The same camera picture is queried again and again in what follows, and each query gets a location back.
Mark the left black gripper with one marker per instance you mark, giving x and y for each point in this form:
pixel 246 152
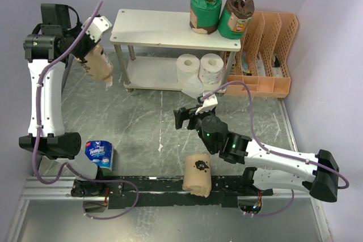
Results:
pixel 92 44

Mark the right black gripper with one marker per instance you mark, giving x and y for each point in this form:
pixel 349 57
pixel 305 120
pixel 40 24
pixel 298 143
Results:
pixel 184 113

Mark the beige roll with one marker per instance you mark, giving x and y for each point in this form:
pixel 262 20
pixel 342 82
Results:
pixel 97 65

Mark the plain white toilet roll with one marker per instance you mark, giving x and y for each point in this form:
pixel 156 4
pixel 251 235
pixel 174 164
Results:
pixel 187 69

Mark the white roll pink dots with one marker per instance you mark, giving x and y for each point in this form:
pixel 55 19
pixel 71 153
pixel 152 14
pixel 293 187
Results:
pixel 211 66

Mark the beige roll cloud print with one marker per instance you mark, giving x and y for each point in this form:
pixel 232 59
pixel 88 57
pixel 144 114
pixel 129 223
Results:
pixel 197 175

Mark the green brown roll orange label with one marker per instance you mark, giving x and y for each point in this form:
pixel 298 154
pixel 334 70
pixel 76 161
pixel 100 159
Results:
pixel 235 18

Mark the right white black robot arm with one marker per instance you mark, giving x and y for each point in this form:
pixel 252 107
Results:
pixel 266 167

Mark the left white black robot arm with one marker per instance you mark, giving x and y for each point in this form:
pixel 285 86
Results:
pixel 47 50

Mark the white two-tier shelf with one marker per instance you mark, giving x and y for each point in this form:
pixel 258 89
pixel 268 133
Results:
pixel 165 30

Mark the blue Tempo wrapped roll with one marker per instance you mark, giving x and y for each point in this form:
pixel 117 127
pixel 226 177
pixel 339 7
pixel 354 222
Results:
pixel 101 153

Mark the orange plastic file organizer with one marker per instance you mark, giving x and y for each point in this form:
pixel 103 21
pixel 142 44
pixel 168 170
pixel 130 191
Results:
pixel 261 62

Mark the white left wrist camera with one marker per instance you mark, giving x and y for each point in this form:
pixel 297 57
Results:
pixel 99 26

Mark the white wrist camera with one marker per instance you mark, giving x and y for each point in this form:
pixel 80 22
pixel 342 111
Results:
pixel 208 104
pixel 99 26

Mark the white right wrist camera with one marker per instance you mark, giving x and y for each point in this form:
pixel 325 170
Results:
pixel 208 104

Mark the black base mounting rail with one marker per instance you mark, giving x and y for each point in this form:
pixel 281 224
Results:
pixel 164 191

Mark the aluminium frame rail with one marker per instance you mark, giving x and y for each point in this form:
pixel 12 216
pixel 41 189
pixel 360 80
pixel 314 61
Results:
pixel 61 189

